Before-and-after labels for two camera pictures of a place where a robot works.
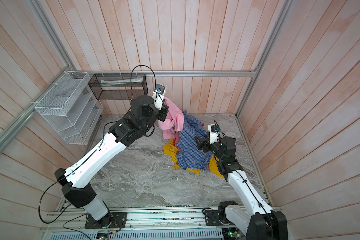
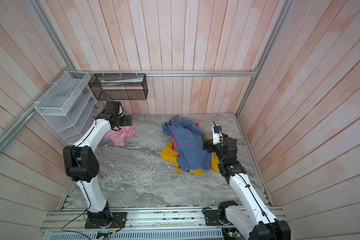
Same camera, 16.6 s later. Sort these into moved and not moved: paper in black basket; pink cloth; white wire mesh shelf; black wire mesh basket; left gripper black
Moved: pink cloth; left gripper black
Not moved: black wire mesh basket; white wire mesh shelf; paper in black basket
